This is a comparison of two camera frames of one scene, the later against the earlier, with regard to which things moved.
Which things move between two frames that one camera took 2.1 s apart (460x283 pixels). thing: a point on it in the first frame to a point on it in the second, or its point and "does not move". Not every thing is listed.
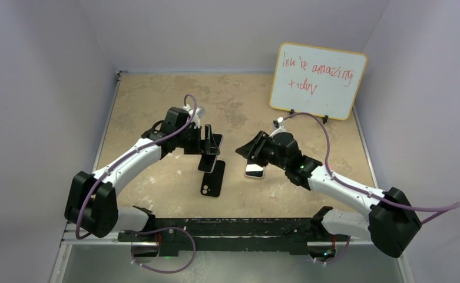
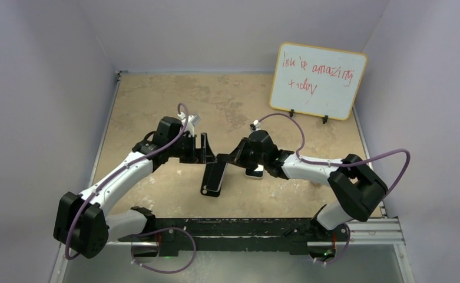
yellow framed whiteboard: x=309 y=79 does not move
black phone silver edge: x=208 y=161 to x=217 y=174
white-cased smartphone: x=254 y=170 does not move
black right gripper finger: x=251 y=150 to x=234 y=157
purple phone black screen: x=254 y=170 does not move
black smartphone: x=212 y=182 does not move
